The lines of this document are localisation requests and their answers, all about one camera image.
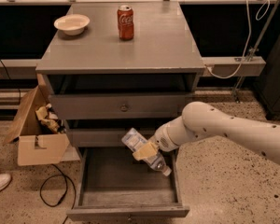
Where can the clear blue plastic bottle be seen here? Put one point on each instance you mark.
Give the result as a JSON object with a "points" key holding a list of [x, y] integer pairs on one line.
{"points": [[134, 140]]}

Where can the open cardboard box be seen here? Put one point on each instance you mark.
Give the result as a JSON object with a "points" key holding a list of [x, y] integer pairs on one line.
{"points": [[36, 145]]}

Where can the red cola can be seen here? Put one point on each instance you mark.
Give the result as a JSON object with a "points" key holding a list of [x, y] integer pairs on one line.
{"points": [[125, 22]]}

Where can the grey drawer cabinet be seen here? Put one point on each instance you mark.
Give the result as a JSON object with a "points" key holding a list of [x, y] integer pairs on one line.
{"points": [[162, 57]]}

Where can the grey bottom drawer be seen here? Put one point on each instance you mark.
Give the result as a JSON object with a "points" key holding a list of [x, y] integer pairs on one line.
{"points": [[113, 184]]}

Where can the grey top drawer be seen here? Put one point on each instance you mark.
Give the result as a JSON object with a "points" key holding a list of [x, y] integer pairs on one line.
{"points": [[119, 105]]}

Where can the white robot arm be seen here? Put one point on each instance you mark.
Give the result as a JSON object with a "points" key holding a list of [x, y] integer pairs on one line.
{"points": [[200, 120]]}

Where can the grey wall ledge rail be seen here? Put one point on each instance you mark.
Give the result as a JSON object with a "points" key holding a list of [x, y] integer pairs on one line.
{"points": [[220, 66]]}

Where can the grey drawer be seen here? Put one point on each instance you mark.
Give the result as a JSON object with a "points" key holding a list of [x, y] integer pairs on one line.
{"points": [[96, 137], [113, 184], [119, 105]]}

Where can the grey middle drawer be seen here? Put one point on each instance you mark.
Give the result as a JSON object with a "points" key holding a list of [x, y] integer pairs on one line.
{"points": [[96, 137]]}

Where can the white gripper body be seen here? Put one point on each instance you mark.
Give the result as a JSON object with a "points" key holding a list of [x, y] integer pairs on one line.
{"points": [[161, 139]]}

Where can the metal stand pole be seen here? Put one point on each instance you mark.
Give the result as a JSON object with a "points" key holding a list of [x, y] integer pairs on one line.
{"points": [[247, 56]]}

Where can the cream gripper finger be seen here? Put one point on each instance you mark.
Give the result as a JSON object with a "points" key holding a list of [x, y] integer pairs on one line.
{"points": [[149, 149]]}

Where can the white ceramic bowl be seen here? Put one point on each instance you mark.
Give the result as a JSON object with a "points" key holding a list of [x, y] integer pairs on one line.
{"points": [[73, 24]]}

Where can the crumpled paper in box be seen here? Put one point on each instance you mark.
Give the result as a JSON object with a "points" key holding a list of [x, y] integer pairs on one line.
{"points": [[48, 118]]}

